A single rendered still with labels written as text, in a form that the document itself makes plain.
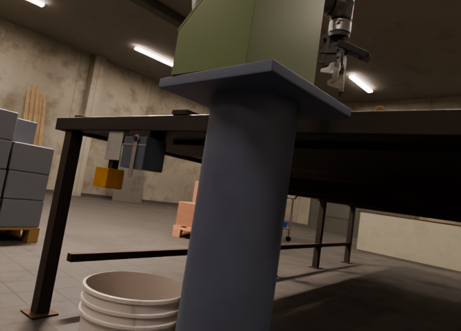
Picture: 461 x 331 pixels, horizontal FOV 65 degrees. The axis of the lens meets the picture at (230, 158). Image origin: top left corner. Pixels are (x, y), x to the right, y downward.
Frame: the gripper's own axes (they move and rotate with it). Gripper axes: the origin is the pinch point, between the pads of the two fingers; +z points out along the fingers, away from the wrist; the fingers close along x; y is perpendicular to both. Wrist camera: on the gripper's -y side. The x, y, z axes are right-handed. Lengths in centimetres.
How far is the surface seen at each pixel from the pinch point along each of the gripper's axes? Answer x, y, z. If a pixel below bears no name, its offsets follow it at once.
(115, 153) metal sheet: 10, 83, 30
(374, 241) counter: -613, 20, 86
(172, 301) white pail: 36, 29, 70
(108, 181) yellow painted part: 12, 82, 42
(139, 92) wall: -754, 760, -236
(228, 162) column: 66, 4, 34
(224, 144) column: 66, 5, 31
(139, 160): 17, 64, 32
